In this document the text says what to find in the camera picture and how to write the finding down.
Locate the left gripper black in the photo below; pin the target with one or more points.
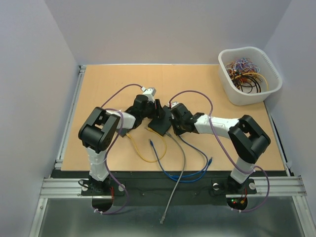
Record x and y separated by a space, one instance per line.
158 112

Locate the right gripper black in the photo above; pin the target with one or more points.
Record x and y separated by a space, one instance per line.
177 131

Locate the black network switch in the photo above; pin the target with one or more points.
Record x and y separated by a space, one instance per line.
161 126
124 131

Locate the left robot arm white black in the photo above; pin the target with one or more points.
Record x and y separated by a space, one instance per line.
98 134

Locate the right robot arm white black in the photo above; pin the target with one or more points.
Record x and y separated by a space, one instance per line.
247 137

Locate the white plastic bin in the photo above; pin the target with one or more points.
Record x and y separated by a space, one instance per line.
272 81

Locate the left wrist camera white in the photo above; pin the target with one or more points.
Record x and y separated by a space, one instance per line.
149 92

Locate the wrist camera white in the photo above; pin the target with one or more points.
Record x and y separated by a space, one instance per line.
172 104
149 92

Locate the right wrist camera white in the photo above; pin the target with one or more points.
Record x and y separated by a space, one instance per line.
172 104

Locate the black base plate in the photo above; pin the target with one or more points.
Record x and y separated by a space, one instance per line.
156 189

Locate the aluminium frame rail left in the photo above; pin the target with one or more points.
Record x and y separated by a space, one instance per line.
63 145

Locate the aluminium frame rail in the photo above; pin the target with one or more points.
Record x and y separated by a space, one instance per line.
277 187
63 145

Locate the aluminium frame rail front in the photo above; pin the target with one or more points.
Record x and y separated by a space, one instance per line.
277 187

